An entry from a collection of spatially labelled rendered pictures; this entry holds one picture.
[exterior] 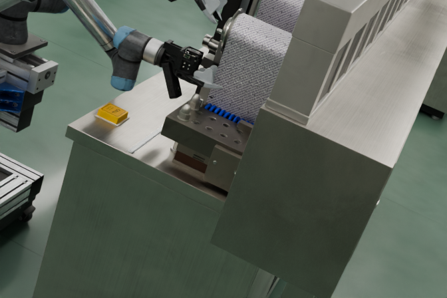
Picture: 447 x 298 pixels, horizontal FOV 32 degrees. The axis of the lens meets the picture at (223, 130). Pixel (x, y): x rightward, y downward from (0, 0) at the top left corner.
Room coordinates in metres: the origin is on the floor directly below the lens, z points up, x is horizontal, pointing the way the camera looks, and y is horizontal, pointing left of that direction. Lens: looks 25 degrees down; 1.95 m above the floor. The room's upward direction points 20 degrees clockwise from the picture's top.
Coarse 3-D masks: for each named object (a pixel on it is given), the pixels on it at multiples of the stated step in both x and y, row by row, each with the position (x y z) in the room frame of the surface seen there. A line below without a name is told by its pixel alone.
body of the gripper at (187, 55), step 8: (168, 40) 2.19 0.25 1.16; (168, 48) 2.16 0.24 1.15; (176, 48) 2.16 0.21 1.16; (184, 48) 2.17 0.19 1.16; (192, 48) 2.20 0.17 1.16; (160, 56) 2.15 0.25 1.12; (168, 56) 2.16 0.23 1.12; (176, 56) 2.16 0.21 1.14; (184, 56) 2.15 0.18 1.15; (192, 56) 2.13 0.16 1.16; (200, 56) 2.17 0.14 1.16; (160, 64) 2.16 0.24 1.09; (176, 64) 2.14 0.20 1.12; (184, 64) 2.14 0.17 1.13; (192, 64) 2.13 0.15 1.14; (200, 64) 2.18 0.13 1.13; (176, 72) 2.13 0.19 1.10; (184, 72) 2.13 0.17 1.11; (192, 72) 2.14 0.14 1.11
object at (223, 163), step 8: (216, 144) 1.92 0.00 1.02; (216, 152) 1.90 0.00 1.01; (224, 152) 1.90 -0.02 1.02; (232, 152) 1.90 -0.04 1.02; (216, 160) 1.90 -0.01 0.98; (224, 160) 1.89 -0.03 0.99; (232, 160) 1.89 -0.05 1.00; (208, 168) 1.90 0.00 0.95; (216, 168) 1.90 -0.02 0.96; (224, 168) 1.89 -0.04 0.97; (232, 168) 1.89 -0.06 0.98; (208, 176) 1.90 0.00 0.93; (216, 176) 1.89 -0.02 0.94; (224, 176) 1.89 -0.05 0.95; (232, 176) 1.89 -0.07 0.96; (216, 184) 1.89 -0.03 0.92; (224, 184) 1.89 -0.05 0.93
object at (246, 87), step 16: (224, 64) 2.14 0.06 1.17; (240, 64) 2.13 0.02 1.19; (224, 80) 2.13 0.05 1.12; (240, 80) 2.12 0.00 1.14; (256, 80) 2.11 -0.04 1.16; (272, 80) 2.10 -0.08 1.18; (208, 96) 2.14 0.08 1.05; (224, 96) 2.13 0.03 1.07; (240, 96) 2.12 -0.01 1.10; (256, 96) 2.11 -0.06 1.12; (240, 112) 2.12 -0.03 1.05; (256, 112) 2.11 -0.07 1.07
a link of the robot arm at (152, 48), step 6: (150, 42) 2.17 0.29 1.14; (156, 42) 2.18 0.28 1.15; (162, 42) 2.19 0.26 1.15; (150, 48) 2.16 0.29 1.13; (156, 48) 2.16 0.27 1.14; (144, 54) 2.16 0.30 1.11; (150, 54) 2.15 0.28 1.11; (156, 54) 2.15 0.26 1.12; (144, 60) 2.17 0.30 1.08; (150, 60) 2.15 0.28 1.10
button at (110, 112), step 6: (102, 108) 2.08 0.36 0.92; (108, 108) 2.10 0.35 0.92; (114, 108) 2.11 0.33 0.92; (120, 108) 2.13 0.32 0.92; (102, 114) 2.07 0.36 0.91; (108, 114) 2.07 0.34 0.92; (114, 114) 2.07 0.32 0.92; (120, 114) 2.09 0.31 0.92; (126, 114) 2.12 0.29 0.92; (114, 120) 2.06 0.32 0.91; (120, 120) 2.08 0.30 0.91
